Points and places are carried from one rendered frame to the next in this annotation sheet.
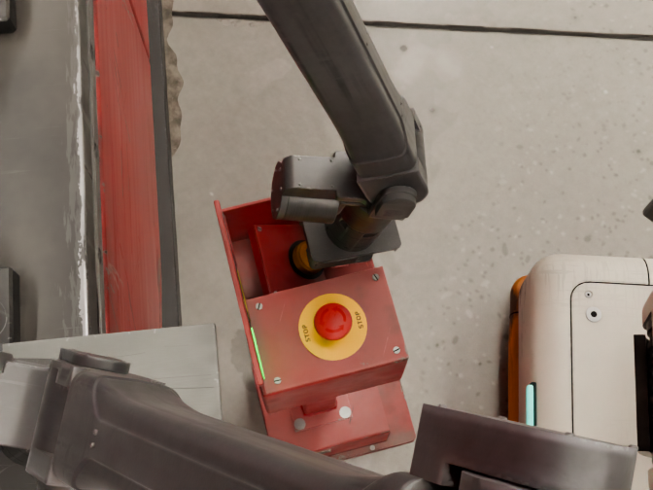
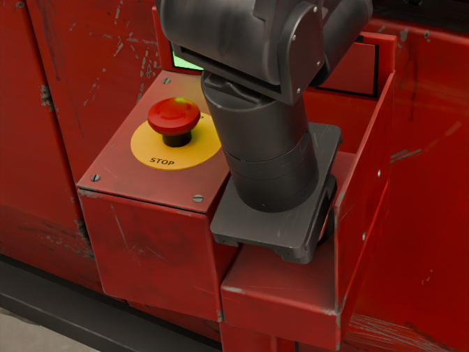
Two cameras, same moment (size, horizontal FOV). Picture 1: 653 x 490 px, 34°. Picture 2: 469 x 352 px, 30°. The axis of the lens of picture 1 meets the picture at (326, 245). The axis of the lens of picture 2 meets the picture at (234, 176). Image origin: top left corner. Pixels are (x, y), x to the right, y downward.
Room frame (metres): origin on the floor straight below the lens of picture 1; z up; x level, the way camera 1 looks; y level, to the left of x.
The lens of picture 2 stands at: (0.63, -0.39, 1.19)
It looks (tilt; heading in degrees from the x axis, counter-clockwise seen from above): 40 degrees down; 130
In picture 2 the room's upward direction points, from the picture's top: 6 degrees counter-clockwise
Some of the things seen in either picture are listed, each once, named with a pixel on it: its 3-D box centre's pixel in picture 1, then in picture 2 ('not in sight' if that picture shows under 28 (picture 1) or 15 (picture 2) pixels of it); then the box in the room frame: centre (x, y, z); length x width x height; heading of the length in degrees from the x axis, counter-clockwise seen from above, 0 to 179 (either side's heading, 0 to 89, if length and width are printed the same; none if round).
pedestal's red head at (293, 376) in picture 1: (312, 295); (242, 172); (0.31, 0.01, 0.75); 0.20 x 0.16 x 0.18; 15
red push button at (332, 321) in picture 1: (332, 324); (175, 127); (0.26, -0.01, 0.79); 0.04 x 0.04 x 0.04
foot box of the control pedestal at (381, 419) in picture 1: (333, 398); not in sight; (0.31, -0.01, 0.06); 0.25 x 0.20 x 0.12; 105
